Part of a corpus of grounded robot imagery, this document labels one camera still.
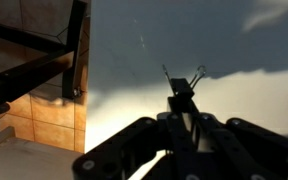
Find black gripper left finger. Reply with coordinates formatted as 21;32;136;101
71;96;192;180

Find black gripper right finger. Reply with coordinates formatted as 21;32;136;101
183;99;288;180

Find small binder clip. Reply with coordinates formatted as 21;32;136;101
161;64;207;101

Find dark wooden chair frame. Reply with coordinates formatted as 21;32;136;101
0;0;89;142

